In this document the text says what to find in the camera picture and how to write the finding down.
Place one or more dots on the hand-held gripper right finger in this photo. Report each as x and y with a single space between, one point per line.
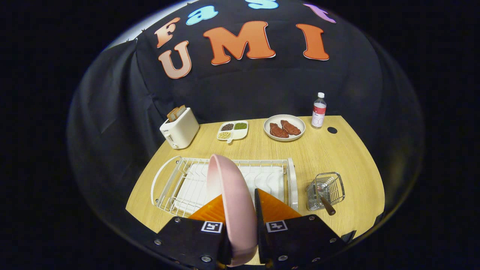
260 240

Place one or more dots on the white divided dish with beans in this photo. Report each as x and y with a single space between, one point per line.
230 140

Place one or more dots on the black backdrop cloth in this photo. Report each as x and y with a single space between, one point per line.
262 86

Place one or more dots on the pink plate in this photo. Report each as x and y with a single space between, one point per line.
236 210

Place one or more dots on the white toaster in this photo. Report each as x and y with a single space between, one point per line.
182 131

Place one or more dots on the clear plastic bottle red label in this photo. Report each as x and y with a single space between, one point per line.
318 112

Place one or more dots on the black round table grommet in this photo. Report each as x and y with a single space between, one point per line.
332 130

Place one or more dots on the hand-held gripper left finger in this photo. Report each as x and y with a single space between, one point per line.
187 240

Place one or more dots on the red meat piece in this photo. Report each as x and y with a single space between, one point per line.
278 130
291 128

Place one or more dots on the white plate with meat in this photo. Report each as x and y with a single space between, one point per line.
275 119

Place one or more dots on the toasted bread slice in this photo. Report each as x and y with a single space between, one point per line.
181 110
172 114

